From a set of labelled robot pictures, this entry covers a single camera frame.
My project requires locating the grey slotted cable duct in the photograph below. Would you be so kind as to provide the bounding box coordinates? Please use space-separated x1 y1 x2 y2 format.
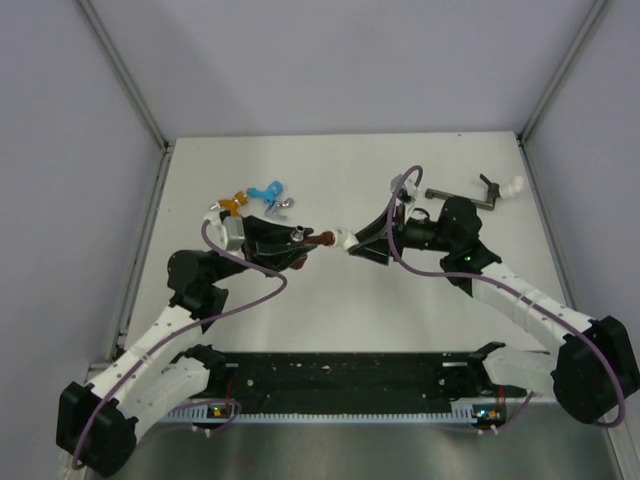
160 402 505 427

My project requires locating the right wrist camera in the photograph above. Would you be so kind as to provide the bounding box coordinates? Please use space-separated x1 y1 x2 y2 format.
390 175 418 204

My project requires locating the chrome water faucet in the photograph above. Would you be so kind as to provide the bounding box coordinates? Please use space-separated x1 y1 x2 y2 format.
265 197 295 221

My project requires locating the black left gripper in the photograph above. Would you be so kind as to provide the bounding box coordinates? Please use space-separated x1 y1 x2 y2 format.
211 217 318 284

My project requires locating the yellow water faucet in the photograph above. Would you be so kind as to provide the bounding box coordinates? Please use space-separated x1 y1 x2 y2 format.
209 191 249 216

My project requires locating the aluminium corner frame post right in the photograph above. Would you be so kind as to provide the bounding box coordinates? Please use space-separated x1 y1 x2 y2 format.
517 0 614 147

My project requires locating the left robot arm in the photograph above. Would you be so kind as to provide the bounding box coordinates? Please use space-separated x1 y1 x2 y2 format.
56 216 316 477

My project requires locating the brown water faucet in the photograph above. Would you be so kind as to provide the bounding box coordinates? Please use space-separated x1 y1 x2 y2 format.
289 226 336 270

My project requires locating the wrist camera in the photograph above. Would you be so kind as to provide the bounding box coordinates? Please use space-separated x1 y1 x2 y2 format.
390 175 418 204
204 210 246 252

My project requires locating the aluminium corner frame post left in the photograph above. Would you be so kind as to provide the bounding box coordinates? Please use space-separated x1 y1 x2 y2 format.
73 0 170 152

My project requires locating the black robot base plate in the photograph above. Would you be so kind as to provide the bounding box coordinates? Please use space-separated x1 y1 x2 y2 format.
202 352 505 415

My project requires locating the aluminium corner frame post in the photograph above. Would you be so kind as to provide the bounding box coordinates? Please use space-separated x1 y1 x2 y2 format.
517 0 614 147
73 0 170 152

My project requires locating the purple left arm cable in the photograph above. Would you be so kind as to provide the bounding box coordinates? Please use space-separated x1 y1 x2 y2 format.
71 217 289 471

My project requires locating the white elbow fitting on faucet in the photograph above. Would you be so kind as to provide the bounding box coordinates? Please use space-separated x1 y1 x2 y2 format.
500 176 525 199

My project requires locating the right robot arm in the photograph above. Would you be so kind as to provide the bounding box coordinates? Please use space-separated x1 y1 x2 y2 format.
337 197 639 428

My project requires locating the grey long-spout faucet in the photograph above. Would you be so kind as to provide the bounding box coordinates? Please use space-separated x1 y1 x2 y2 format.
424 174 502 211

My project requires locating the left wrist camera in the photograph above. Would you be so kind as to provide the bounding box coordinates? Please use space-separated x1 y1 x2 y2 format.
204 210 246 252

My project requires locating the blue water faucet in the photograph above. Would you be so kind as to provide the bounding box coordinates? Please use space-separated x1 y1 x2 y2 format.
246 181 284 206

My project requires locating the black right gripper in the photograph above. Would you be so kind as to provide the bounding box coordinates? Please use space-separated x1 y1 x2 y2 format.
351 199 456 264

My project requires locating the white elbow pipe fitting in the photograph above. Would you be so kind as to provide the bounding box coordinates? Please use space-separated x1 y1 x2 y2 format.
332 228 359 251

